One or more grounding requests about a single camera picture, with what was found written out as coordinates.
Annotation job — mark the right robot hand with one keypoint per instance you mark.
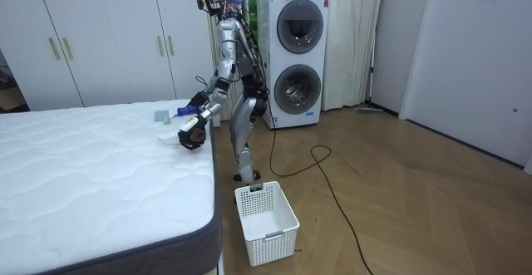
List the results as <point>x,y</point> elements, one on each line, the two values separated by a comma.
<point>197,99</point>

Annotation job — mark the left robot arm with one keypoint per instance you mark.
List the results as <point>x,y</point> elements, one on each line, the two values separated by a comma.
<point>224,67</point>

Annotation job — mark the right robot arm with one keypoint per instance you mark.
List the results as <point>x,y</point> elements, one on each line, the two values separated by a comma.
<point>212,84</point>

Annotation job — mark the robot legs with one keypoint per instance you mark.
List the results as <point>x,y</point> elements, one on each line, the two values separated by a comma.
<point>241,121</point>

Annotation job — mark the robot body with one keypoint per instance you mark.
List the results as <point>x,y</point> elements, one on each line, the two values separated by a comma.
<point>243,59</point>

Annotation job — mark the white stacked washing machine tower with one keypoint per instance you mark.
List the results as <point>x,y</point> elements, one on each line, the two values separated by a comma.
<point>299,59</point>

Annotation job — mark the white mattress grey bed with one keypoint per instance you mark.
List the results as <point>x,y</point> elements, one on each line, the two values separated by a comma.
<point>83,175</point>

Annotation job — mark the white perforated plastic basket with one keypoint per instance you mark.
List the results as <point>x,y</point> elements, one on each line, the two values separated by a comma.
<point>266,225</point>

